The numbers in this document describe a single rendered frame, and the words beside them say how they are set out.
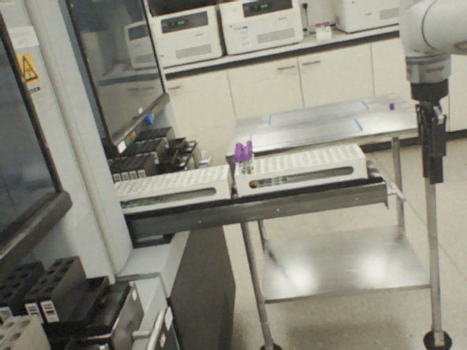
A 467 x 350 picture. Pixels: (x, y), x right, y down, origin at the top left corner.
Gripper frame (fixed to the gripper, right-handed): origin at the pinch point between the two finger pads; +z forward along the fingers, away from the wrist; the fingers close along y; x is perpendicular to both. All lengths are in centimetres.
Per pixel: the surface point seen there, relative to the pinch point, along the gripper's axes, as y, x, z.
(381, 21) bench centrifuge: -230, 46, -14
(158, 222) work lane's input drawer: 7, -65, 0
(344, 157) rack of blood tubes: 3.2, -20.0, -6.8
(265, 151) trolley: -26.2, -38.6, -2.0
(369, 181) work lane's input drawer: 5.7, -15.5, -1.3
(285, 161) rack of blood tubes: -0.5, -33.1, -7.0
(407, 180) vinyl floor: -171, 41, 80
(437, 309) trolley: -25, 7, 61
